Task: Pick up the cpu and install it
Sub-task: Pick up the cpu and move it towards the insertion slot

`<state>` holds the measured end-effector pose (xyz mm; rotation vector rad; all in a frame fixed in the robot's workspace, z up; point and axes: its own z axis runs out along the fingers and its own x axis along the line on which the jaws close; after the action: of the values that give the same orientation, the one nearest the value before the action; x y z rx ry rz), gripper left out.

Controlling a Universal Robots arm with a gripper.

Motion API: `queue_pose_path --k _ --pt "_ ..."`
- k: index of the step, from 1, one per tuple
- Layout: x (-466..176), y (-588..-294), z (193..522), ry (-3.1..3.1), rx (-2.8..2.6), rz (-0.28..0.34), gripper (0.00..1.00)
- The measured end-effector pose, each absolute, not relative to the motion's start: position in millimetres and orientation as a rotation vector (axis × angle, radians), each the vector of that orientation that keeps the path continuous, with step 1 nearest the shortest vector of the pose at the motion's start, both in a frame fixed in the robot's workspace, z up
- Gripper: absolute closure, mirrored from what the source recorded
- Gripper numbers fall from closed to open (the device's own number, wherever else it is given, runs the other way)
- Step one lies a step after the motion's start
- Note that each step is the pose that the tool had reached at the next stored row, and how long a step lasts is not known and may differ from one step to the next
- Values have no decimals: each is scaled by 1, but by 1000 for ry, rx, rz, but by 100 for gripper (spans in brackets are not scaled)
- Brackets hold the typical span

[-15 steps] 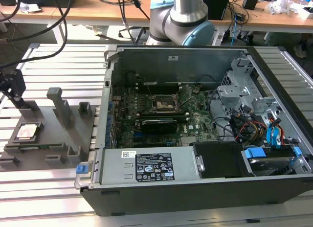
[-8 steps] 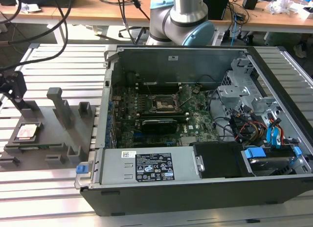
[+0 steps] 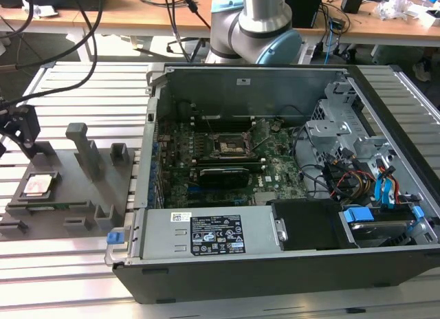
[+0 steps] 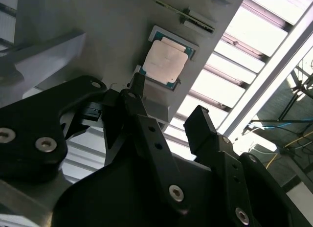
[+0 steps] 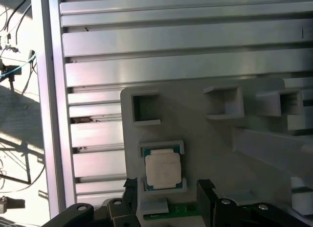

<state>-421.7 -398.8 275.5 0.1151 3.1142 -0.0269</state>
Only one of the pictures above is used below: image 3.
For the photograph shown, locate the blue disk carrier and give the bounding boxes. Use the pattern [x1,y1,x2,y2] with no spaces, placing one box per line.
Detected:
[342,205,426,246]

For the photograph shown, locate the red data wire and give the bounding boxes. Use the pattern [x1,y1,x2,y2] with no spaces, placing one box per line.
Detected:
[394,181,419,205]

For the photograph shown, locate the black tower box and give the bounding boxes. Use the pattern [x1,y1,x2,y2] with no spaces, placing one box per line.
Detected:
[284,0,325,28]

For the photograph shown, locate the green RAM stick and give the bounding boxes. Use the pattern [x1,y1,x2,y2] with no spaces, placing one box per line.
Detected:
[26,202,89,210]

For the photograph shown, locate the silver power supply with label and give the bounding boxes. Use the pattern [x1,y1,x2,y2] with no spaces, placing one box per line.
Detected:
[139,205,281,261]

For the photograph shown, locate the black RAM slots with clips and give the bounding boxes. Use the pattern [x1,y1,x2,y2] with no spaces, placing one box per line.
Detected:
[189,113,257,133]
[191,156,267,171]

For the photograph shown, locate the white cardboard box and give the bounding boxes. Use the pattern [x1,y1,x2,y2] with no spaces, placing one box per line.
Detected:
[404,4,440,28]

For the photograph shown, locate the blue flat data wire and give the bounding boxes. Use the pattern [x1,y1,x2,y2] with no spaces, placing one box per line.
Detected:
[373,174,388,208]
[383,167,399,210]

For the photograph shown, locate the black graphics card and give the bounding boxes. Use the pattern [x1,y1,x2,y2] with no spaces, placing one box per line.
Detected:
[197,166,250,189]

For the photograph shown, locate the red yellow power wires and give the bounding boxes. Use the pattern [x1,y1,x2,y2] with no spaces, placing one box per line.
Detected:
[324,153,377,199]

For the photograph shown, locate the silver CPU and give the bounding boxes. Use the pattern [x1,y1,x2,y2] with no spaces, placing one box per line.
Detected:
[23,174,56,196]

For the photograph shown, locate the small black box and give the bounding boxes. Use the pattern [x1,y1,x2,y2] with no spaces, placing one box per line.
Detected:
[342,0,364,14]

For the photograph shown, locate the silver hard disk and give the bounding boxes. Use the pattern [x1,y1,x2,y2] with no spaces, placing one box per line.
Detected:
[349,221,410,248]

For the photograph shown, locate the metal drive cage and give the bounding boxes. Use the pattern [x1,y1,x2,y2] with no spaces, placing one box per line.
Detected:
[304,80,396,168]

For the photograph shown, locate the person's shoe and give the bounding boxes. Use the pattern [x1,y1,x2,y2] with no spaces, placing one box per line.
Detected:
[412,60,431,82]

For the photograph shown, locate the long wooden desk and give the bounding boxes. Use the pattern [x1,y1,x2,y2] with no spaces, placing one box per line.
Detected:
[0,0,440,63]

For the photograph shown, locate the CPU socket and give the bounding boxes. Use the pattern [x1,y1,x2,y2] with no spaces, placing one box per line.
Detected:
[210,132,254,159]

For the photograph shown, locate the black open PC case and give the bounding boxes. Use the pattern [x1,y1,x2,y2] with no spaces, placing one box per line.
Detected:
[104,63,440,305]

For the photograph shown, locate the silver chipset heatsink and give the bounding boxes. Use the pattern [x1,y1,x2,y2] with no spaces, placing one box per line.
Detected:
[253,191,276,207]

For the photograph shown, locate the crumpled white paper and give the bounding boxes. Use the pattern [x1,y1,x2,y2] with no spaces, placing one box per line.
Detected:
[32,4,58,19]

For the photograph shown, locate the grey parts rack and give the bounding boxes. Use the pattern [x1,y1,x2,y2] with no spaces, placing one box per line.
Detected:
[0,122,137,243]

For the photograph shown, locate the clear plastic bags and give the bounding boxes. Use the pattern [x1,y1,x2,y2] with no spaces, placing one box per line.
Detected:
[373,0,419,23]

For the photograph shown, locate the green motherboard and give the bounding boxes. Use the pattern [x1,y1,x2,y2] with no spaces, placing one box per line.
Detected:
[153,118,310,210]

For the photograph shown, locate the metal socket cover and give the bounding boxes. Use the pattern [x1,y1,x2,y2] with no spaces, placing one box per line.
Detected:
[247,120,272,151]

